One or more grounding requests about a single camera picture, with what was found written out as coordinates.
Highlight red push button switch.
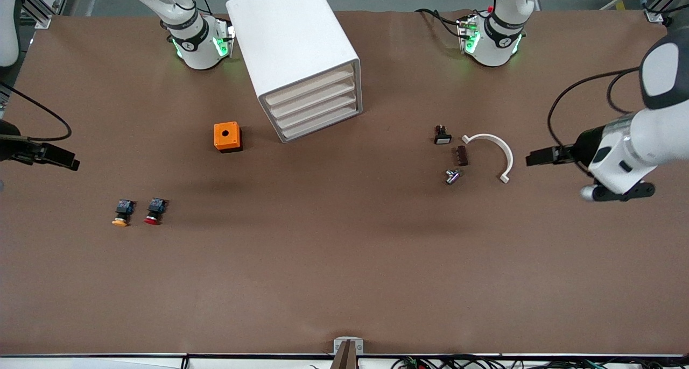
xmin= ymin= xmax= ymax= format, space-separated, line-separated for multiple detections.
xmin=144 ymin=198 xmax=168 ymax=226

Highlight white curved plastic piece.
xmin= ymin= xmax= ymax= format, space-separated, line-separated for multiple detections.
xmin=461 ymin=133 xmax=515 ymax=184

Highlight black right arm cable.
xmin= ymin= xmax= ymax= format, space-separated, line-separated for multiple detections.
xmin=0 ymin=81 xmax=73 ymax=142

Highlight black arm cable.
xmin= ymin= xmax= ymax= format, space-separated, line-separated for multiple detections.
xmin=0 ymin=81 xmax=73 ymax=142
xmin=547 ymin=68 xmax=641 ymax=168

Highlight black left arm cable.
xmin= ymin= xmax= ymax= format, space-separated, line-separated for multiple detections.
xmin=547 ymin=68 xmax=641 ymax=168

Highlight orange push button switch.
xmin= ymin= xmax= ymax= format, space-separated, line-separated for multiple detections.
xmin=111 ymin=200 xmax=136 ymax=228

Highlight aluminium frame profile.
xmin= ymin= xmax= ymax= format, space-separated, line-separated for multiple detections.
xmin=643 ymin=0 xmax=689 ymax=23
xmin=16 ymin=0 xmax=54 ymax=29

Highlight orange button enclosure box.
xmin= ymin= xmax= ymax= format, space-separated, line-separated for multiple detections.
xmin=214 ymin=122 xmax=243 ymax=153

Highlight black base cable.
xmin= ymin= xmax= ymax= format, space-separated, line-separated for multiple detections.
xmin=171 ymin=0 xmax=216 ymax=16
xmin=414 ymin=8 xmax=465 ymax=37

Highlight tangled black cables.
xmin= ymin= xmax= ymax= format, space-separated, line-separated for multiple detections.
xmin=390 ymin=354 xmax=689 ymax=369

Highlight silver metal bracket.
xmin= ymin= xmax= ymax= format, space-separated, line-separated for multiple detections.
xmin=333 ymin=337 xmax=365 ymax=356

